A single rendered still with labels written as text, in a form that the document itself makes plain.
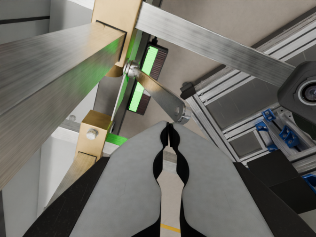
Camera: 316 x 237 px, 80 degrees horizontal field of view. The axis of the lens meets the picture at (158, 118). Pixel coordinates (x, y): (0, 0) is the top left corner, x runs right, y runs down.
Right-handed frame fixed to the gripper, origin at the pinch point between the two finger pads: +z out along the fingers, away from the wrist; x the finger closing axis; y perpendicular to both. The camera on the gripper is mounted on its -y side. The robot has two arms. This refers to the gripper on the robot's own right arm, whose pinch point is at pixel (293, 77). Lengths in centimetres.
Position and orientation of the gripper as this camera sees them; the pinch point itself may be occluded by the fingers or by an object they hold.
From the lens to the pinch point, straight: 36.3
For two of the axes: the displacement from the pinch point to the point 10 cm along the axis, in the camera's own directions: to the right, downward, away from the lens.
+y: 9.4, 3.3, 1.3
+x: 3.5, -8.0, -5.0
